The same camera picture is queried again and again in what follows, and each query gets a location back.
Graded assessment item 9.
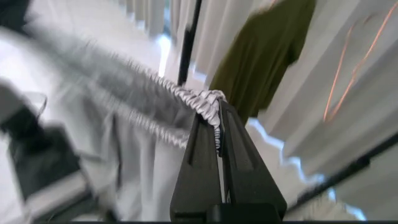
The green shirt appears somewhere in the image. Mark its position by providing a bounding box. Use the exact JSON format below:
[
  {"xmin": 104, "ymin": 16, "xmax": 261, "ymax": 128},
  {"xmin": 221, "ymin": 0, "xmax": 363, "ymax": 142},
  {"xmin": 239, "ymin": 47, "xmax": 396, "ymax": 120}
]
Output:
[{"xmin": 208, "ymin": 0, "xmax": 317, "ymax": 125}]

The pale grey garment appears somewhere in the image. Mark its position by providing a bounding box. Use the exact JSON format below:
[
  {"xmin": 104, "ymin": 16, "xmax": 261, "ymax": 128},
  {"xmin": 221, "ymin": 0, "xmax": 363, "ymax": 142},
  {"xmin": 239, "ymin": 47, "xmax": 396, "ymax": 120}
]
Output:
[{"xmin": 24, "ymin": 27, "xmax": 228, "ymax": 222}]

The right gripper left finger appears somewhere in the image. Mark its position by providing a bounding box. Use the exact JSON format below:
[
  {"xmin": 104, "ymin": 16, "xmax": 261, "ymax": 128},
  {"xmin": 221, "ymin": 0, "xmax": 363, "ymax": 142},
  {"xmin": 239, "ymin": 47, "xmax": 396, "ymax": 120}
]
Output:
[{"xmin": 169, "ymin": 111, "xmax": 224, "ymax": 222}]

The black clothes rack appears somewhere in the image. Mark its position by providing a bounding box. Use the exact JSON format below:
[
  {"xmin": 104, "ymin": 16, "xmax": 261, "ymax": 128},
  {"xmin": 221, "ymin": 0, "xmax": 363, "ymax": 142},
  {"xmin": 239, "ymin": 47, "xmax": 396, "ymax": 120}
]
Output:
[{"xmin": 176, "ymin": 0, "xmax": 398, "ymax": 215}]

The white curtain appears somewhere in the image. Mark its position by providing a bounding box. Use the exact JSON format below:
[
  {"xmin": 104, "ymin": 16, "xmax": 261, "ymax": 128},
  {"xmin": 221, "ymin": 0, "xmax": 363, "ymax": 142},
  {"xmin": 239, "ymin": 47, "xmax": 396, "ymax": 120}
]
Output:
[{"xmin": 118, "ymin": 0, "xmax": 398, "ymax": 219}]

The pink clothes hanger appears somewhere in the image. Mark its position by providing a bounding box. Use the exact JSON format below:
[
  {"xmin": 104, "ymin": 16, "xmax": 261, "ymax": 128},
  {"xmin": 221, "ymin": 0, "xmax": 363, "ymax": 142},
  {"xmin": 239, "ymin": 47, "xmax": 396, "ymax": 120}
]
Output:
[{"xmin": 322, "ymin": 0, "xmax": 398, "ymax": 123}]

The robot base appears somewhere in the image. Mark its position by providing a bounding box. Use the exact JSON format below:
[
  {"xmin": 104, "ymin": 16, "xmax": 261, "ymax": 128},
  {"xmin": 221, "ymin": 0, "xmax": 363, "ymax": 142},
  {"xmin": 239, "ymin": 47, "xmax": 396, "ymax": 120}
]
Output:
[{"xmin": 0, "ymin": 79, "xmax": 103, "ymax": 222}]

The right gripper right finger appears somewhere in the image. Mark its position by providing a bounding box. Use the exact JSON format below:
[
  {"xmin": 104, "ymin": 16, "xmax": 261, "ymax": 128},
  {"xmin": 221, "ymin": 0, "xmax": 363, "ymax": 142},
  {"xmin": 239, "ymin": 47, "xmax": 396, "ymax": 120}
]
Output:
[{"xmin": 218, "ymin": 98, "xmax": 288, "ymax": 222}]

